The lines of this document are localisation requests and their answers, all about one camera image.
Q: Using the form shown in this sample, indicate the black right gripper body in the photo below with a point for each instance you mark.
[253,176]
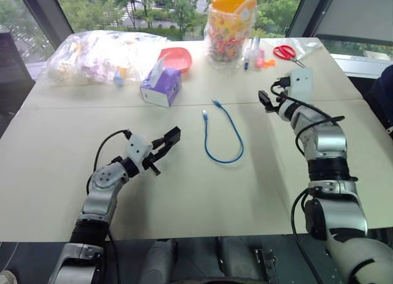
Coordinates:
[280,100]

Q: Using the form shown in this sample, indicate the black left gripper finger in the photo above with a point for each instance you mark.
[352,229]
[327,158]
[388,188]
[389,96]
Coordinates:
[172,135]
[165,150]

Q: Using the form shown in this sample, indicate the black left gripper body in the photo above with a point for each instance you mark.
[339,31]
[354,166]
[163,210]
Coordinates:
[152,165]

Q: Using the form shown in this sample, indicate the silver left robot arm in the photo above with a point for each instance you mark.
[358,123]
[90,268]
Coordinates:
[101,192]

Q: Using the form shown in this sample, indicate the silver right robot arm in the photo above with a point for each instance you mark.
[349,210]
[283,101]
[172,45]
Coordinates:
[331,140]

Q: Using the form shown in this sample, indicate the purple white tissue box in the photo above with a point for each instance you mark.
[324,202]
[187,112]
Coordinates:
[165,84]

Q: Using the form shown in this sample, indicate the small orange plastic clips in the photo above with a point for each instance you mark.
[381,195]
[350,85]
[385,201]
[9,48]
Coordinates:
[269,63]

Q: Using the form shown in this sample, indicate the small pink plastic item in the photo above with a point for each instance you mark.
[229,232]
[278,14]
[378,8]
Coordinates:
[259,58]

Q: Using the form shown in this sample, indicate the blue white pen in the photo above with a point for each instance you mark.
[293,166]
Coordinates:
[246,61]

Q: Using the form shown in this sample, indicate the small clear plastic bag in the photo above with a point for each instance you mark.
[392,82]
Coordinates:
[308,46]

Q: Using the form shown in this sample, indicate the clear bag of colourful candies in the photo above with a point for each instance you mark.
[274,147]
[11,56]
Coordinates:
[227,38]

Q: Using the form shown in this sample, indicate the red plastic bowl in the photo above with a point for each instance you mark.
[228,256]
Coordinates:
[179,58]

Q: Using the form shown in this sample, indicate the small blue yellow bottle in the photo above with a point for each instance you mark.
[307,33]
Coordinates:
[118,79]

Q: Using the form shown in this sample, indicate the dark navy clothed person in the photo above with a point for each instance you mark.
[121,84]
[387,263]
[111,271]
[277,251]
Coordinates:
[382,97]

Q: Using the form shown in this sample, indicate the grey window blind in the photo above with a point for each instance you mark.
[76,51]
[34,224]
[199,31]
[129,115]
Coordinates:
[347,11]

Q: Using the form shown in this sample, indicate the large clear plastic bag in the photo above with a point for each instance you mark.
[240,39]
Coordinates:
[92,57]

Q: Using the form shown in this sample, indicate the grey shoe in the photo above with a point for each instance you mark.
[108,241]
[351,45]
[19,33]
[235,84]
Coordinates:
[7,278]

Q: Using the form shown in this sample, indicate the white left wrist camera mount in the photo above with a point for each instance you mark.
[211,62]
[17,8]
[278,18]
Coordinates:
[138,149]

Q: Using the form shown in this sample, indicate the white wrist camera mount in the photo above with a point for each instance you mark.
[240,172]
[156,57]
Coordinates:
[302,81]
[138,149]

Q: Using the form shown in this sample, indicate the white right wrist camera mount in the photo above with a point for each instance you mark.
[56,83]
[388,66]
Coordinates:
[302,81]

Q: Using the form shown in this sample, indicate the black metal bracket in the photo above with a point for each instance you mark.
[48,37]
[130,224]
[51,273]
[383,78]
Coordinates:
[266,262]

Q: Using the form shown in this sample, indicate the black window frame pillar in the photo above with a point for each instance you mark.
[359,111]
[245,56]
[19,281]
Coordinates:
[46,14]

